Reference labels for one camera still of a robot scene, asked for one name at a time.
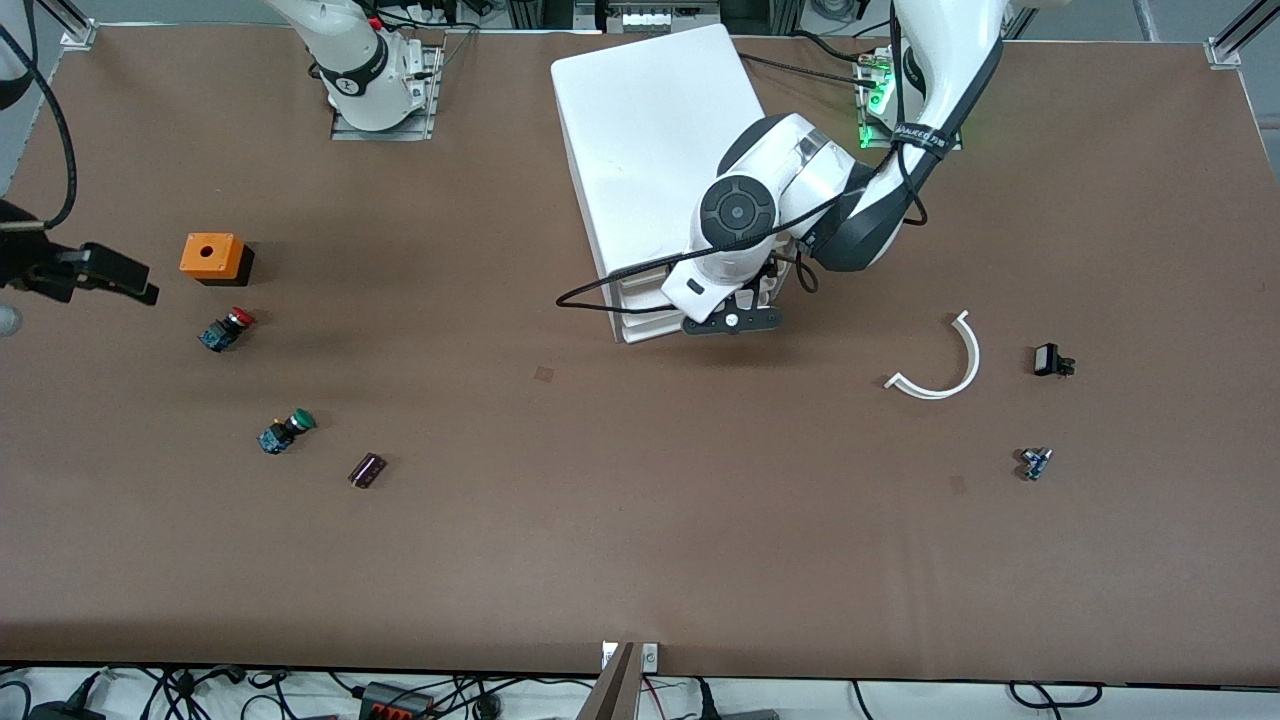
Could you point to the white plastic drawer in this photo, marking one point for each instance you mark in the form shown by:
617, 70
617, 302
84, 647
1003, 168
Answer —
640, 290
650, 332
650, 312

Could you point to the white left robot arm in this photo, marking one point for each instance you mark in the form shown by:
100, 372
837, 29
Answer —
800, 170

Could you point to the red mushroom push button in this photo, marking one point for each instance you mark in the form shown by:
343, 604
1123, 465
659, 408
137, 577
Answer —
225, 330

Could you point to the white drawer cabinet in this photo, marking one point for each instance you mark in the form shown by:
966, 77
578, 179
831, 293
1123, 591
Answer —
650, 130

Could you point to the green mushroom push button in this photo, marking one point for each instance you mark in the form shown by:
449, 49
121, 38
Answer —
285, 432

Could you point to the white curved plastic piece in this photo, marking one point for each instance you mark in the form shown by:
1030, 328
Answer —
965, 365

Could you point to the small black clip component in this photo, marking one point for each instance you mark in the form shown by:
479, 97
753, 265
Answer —
1048, 360

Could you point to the small blue electronic component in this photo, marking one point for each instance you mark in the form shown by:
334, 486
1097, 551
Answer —
1034, 464

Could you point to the black power strip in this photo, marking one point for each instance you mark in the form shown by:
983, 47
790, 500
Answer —
395, 700

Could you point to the orange button enclosure box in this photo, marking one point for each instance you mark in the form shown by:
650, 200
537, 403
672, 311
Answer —
210, 255

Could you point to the aluminium frame profile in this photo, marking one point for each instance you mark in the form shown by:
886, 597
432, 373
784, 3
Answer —
1240, 35
70, 20

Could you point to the green lit arm base plate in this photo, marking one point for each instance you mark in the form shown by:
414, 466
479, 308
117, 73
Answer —
875, 100

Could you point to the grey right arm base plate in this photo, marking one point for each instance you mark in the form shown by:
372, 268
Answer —
425, 90

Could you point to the grey camera support post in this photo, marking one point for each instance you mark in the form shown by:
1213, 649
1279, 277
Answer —
610, 690

